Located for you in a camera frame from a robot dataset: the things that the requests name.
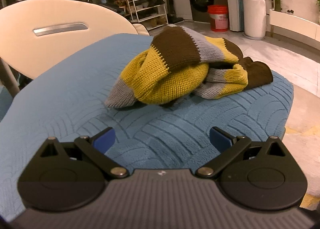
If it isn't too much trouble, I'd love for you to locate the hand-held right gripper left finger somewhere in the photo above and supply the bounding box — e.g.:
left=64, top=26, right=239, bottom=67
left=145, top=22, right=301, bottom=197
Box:
left=40, top=127, right=130, bottom=179

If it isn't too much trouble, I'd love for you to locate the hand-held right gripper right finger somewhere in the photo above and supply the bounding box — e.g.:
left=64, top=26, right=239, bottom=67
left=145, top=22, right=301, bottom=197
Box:
left=195, top=126, right=287, bottom=179

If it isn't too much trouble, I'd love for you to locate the blue textured mat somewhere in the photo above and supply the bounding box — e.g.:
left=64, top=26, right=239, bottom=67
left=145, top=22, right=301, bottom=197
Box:
left=0, top=33, right=294, bottom=223

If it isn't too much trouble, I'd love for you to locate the beige chair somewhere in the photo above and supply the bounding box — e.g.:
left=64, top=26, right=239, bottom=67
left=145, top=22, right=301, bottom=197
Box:
left=0, top=0, right=150, bottom=97

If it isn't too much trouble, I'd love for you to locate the red bucket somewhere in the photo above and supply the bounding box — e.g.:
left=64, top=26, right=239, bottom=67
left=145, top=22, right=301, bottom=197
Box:
left=207, top=5, right=229, bottom=32

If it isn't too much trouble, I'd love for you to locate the white planter with green plant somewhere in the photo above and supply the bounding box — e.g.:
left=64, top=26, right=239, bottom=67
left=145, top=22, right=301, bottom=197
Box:
left=232, top=0, right=272, bottom=39

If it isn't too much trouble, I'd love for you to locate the white low cabinet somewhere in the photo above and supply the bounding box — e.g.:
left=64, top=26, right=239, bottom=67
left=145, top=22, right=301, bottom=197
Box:
left=269, top=9, right=320, bottom=47

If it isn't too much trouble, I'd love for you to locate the white shoe rack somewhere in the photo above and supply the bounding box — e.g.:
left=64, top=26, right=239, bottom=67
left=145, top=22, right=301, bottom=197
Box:
left=124, top=0, right=168, bottom=29

